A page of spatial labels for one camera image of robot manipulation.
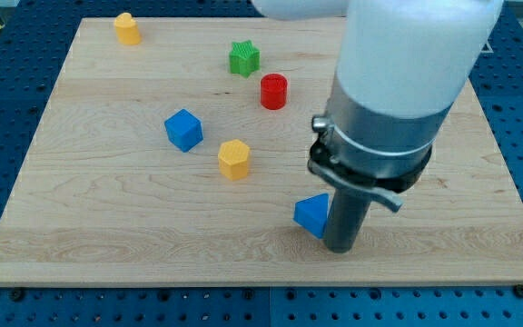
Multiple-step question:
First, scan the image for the green star block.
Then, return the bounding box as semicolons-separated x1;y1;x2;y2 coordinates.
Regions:
229;40;260;78

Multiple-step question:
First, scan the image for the blue triangle block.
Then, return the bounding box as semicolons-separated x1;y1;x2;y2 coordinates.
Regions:
293;193;329;239

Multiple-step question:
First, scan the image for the red cylinder block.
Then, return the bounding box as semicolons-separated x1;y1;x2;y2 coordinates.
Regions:
260;74;288;110

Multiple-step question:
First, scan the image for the blue cube block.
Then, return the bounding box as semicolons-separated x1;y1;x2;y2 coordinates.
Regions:
163;108;203;153

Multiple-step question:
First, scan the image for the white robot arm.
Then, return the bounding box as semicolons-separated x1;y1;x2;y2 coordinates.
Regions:
253;0;503;253

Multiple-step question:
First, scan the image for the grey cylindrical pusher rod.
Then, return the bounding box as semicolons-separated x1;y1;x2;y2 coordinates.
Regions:
322;189;370;253

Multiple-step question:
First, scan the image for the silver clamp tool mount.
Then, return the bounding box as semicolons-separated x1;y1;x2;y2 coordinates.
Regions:
308;77;450;212

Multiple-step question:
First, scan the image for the yellow heart block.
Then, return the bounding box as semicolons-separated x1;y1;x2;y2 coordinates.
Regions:
113;12;142;45

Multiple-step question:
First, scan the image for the light wooden board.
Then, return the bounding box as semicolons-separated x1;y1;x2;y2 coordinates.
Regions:
0;18;523;288

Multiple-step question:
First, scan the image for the yellow hexagon block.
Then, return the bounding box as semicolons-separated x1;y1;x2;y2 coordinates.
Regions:
218;139;250;181

